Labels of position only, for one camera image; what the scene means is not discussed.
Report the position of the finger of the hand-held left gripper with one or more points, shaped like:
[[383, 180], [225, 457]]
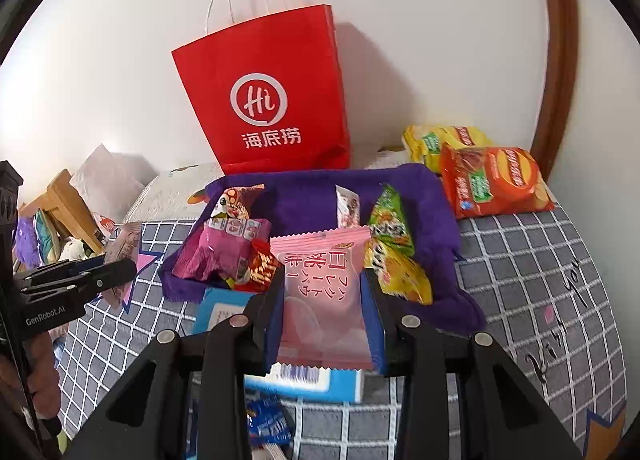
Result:
[[70, 267], [100, 277]]

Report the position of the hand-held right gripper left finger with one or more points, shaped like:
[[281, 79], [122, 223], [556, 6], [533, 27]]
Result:
[[272, 325]]

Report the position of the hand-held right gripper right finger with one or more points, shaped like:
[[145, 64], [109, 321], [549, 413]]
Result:
[[376, 325]]

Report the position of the brown pink snack packet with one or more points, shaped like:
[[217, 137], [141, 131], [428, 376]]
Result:
[[125, 240]]

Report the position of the yellow snack packet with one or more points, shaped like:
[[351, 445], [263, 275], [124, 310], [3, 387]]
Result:
[[402, 272]]

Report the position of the pale pink snack packet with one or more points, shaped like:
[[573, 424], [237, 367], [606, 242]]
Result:
[[320, 290]]

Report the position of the red candy packet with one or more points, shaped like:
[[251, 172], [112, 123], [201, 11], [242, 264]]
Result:
[[260, 265]]

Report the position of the magenta snack packet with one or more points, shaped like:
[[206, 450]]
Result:
[[220, 250]]

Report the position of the purple fabric tray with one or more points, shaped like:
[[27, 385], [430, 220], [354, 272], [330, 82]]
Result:
[[305, 210]]

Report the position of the white red small snack packet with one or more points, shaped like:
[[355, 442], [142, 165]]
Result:
[[347, 207]]

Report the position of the person's left hand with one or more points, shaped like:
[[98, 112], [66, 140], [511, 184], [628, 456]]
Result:
[[42, 360]]

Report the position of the white plush toy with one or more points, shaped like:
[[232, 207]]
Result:
[[75, 249]]

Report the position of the purple soft item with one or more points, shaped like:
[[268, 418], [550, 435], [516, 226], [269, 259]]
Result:
[[26, 242]]

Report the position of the wooden furniture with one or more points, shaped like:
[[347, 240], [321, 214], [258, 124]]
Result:
[[65, 205]]

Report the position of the blue cardboard box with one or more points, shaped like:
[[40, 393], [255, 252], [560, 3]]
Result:
[[342, 385]]

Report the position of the blue snack packet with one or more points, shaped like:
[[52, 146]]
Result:
[[270, 422]]

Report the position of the green snack packet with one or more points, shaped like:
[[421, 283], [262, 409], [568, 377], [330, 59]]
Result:
[[392, 222]]

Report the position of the fruit print bed sheet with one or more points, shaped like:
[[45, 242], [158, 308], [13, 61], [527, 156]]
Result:
[[165, 195]]

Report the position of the panda print snack packet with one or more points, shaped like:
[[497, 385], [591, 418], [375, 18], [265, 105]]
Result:
[[232, 205]]

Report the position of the grey grid blanket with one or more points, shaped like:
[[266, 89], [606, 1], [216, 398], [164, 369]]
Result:
[[525, 290]]

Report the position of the orange chips bag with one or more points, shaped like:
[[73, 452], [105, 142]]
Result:
[[495, 180]]

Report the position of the yellow chips bag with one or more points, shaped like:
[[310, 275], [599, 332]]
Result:
[[435, 140]]

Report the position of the red paper bag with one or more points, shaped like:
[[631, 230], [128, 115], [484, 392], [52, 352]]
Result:
[[280, 90]]

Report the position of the brown wooden door frame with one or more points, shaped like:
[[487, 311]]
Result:
[[557, 65]]

